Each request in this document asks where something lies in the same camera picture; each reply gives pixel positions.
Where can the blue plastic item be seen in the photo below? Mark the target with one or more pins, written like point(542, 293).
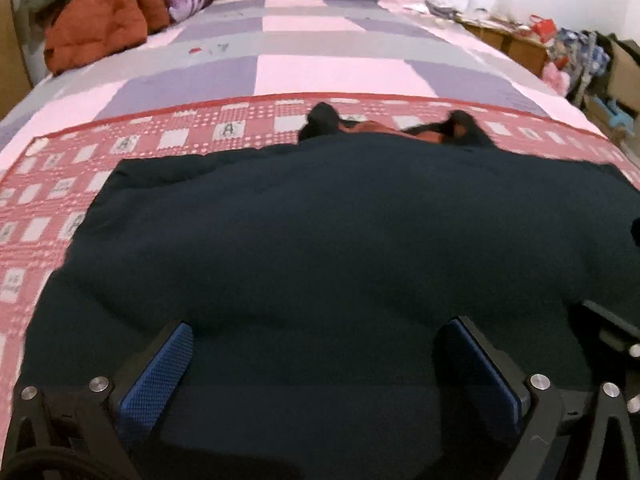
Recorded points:
point(615, 112)

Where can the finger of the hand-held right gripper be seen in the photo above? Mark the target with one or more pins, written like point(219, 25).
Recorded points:
point(612, 327)

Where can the wooden wardrobe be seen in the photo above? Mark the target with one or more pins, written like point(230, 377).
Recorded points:
point(10, 60)

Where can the red checked blanket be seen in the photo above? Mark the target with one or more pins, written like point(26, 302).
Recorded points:
point(50, 200)

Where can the cardboard box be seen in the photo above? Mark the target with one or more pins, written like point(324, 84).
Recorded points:
point(625, 67)

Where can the orange puffer jacket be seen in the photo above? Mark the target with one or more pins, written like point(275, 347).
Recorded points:
point(95, 25)

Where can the dark navy jacket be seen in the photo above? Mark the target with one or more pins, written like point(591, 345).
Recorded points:
point(325, 240)

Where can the pink soft bag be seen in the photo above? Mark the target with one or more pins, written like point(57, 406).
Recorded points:
point(556, 77)

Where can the red gift bag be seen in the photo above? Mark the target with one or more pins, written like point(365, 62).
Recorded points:
point(542, 27)

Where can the blue patterned bag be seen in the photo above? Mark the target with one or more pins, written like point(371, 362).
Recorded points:
point(580, 50)

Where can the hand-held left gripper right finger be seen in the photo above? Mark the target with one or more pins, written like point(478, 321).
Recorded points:
point(485, 380)

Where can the purple pink patchwork bed quilt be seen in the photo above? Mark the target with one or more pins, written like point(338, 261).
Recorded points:
point(330, 65)

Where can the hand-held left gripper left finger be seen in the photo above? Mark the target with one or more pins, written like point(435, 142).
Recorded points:
point(155, 385)

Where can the wooden nightstand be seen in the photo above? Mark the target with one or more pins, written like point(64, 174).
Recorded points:
point(525, 50)

